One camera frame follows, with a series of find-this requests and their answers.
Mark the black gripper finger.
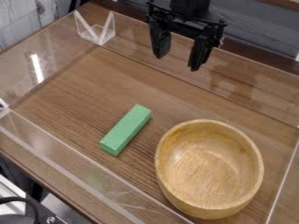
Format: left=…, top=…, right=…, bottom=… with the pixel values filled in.
left=149, top=18, right=172, bottom=59
left=188, top=35, right=212, bottom=71

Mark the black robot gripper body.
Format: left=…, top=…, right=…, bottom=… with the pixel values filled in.
left=147, top=0, right=227, bottom=46

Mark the green rectangular block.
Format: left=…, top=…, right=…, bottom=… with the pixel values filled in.
left=99, top=104, right=152, bottom=156

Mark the brown wooden bowl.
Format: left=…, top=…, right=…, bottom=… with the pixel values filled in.
left=153, top=119, right=264, bottom=220

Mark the clear acrylic corner bracket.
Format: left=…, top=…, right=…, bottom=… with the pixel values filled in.
left=73, top=10, right=116, bottom=46

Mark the clear acrylic tray enclosure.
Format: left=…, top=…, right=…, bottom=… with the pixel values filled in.
left=0, top=9, right=299, bottom=224

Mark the black cable bottom left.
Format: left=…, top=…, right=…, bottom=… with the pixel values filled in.
left=0, top=196, right=43, bottom=224

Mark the black metal bracket with bolt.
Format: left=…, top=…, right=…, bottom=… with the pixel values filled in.
left=25, top=195, right=69, bottom=224

